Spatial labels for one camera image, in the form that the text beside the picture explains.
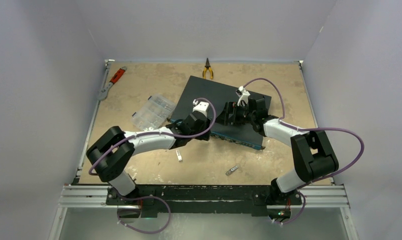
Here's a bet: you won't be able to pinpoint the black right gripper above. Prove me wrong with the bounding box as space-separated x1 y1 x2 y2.
215 101 256 127

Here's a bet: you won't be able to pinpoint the dark grey network switch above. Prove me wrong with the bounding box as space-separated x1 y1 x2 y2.
171 76 265 150

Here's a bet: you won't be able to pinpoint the small white network plug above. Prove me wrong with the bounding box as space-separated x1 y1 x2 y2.
176 150 183 162

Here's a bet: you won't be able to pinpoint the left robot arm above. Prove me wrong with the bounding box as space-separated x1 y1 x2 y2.
86 110 217 205

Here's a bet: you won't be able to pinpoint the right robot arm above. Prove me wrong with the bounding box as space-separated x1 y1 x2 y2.
215 97 339 204

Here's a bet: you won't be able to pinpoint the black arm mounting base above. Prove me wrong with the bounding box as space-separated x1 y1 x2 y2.
105 184 303 218

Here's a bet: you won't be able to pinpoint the clear plastic organizer box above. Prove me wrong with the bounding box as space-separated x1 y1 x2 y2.
131 94 176 131

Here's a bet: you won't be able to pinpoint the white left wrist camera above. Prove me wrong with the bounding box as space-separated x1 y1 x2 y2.
192 99 210 117

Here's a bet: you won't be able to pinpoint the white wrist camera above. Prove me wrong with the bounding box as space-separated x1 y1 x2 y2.
236 86 251 107
192 99 210 117

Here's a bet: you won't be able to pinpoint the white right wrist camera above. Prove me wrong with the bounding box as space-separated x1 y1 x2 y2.
236 86 251 107

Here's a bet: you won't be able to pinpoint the yellow handled pliers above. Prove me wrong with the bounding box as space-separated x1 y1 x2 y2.
202 58 214 80

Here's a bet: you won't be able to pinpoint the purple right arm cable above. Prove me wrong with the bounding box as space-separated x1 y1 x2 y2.
244 77 366 226

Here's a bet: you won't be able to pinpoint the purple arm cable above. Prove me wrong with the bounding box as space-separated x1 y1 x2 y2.
88 97 217 234
244 77 366 226

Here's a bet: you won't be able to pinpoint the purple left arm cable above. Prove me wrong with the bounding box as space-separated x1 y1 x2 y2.
88 97 217 234

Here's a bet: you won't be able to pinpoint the red handled adjustable wrench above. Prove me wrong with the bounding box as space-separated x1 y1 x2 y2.
97 66 128 101

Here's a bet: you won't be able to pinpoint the aluminium frame rail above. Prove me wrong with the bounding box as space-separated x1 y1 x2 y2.
59 185 350 208

